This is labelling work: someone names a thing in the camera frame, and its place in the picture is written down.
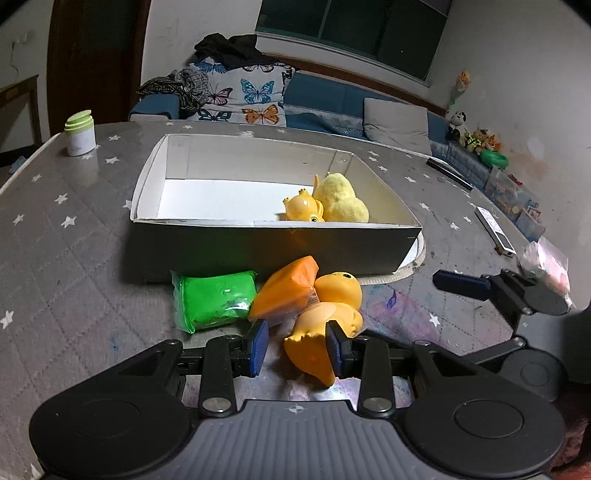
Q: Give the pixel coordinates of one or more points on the clear plastic bag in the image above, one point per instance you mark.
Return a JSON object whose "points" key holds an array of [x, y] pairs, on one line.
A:
{"points": [[544, 261]]}

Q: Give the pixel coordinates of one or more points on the small yellow toy duck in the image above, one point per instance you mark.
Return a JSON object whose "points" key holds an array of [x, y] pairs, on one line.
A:
{"points": [[303, 207]]}

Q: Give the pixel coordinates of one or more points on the beige cushion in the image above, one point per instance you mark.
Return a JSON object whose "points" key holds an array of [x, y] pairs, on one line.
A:
{"points": [[397, 124]]}

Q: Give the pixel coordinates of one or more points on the green clay pack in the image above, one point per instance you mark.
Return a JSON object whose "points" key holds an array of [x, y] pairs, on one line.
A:
{"points": [[203, 303]]}

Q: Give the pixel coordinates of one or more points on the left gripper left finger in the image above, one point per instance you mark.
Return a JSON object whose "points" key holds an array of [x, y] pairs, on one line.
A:
{"points": [[226, 358]]}

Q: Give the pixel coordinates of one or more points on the white remote control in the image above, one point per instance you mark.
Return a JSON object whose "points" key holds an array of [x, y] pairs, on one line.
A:
{"points": [[503, 246]]}

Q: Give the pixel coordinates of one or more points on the wooden side table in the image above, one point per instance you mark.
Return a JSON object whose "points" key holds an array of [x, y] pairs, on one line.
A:
{"points": [[20, 119]]}

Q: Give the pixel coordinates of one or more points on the dark wooden door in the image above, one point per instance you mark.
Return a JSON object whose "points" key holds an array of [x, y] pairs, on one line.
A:
{"points": [[94, 59]]}

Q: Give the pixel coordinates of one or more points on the blue sofa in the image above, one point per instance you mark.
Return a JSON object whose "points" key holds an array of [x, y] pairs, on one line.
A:
{"points": [[317, 103]]}

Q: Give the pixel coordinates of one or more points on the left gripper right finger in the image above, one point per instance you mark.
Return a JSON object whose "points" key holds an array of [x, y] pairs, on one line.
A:
{"points": [[367, 359]]}

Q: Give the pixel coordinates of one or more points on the grey patterned cloth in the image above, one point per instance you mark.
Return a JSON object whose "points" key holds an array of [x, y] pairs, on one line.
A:
{"points": [[191, 87]]}

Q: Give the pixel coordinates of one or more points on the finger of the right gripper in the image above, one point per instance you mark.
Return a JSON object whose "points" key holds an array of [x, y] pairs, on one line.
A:
{"points": [[512, 294]]}

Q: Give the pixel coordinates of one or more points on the orange clay pack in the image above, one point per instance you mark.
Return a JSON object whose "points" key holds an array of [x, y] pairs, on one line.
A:
{"points": [[286, 293]]}

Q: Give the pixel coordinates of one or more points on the orange rubber duck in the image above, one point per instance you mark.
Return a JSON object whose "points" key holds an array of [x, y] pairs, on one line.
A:
{"points": [[340, 299]]}

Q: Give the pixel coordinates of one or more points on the black clothes pile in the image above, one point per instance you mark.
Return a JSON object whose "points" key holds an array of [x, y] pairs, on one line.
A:
{"points": [[234, 52]]}

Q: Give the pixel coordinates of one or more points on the yellow plush chick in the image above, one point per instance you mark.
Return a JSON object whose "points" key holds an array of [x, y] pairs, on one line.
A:
{"points": [[339, 200]]}

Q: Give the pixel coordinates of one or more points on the white cardboard box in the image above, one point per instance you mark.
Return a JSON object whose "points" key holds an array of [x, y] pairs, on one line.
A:
{"points": [[207, 204]]}

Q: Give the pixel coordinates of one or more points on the green framed window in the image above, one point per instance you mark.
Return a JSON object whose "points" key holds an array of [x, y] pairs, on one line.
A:
{"points": [[402, 34]]}

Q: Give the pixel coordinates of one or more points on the black remote control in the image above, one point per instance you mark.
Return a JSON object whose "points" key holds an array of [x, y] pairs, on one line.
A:
{"points": [[450, 172]]}

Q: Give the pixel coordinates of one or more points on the green lidded white jar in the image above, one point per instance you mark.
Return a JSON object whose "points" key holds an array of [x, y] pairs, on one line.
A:
{"points": [[80, 132]]}

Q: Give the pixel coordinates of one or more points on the panda plush toy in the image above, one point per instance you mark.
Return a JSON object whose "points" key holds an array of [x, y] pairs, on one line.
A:
{"points": [[457, 127]]}

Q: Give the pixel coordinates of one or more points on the butterfly print pillow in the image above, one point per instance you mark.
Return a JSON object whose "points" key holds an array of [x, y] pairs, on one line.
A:
{"points": [[248, 95]]}

